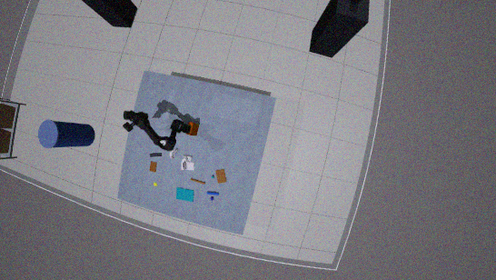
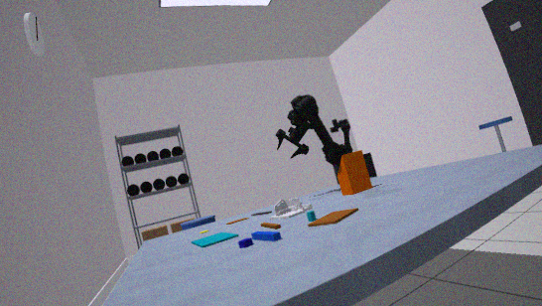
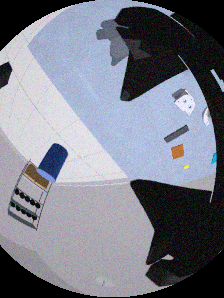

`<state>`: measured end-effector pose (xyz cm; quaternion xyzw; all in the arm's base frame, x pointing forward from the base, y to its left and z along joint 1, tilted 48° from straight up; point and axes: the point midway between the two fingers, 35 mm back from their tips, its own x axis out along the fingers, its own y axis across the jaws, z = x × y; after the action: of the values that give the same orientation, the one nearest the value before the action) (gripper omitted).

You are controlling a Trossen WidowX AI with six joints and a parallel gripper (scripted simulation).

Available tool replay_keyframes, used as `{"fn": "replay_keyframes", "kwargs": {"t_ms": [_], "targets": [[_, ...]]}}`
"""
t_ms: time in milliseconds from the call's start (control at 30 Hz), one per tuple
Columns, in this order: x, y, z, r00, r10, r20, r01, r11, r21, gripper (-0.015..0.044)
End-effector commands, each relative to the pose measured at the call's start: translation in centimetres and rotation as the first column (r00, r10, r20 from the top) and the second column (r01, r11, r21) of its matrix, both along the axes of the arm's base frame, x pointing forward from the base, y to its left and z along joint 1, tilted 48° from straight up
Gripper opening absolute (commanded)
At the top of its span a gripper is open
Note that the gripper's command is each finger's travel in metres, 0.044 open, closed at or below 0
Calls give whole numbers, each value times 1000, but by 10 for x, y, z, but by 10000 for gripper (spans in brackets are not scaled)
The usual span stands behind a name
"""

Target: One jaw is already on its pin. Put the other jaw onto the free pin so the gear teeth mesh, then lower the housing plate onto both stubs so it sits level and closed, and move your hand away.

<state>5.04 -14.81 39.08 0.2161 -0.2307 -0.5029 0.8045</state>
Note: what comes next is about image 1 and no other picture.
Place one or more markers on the brown flat plate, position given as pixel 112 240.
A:
pixel 220 176

